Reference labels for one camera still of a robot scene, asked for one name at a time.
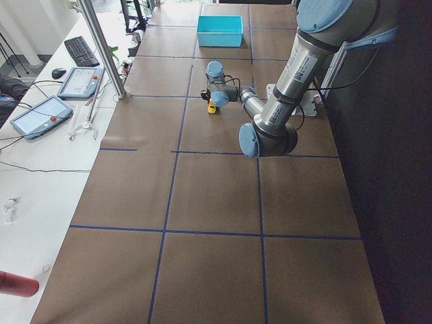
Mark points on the yellow beetle toy car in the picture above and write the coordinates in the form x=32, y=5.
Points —
x=211, y=108

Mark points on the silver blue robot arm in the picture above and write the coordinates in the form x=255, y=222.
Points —
x=323, y=27

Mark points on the white column with base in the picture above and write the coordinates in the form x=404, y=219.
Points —
x=308, y=105

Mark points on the light blue plastic bin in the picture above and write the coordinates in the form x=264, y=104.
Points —
x=220, y=31

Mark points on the long reacher grabber tool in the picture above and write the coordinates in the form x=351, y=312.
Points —
x=87, y=125

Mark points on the far blue teach pendant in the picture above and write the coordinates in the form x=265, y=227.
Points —
x=80, y=83

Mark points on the blue teach pendant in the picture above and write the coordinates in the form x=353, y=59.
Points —
x=42, y=118
x=80, y=83

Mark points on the black keyboard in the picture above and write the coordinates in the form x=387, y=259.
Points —
x=80, y=52

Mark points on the near blue teach pendant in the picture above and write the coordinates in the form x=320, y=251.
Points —
x=42, y=118

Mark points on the black computer mouse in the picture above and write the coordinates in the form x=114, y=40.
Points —
x=58, y=73

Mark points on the crumpled white paper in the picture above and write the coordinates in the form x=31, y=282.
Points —
x=10, y=208

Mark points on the red cylinder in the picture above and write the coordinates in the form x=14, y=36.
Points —
x=16, y=285

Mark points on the silver aluminium frame post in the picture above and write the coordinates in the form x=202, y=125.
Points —
x=92, y=22

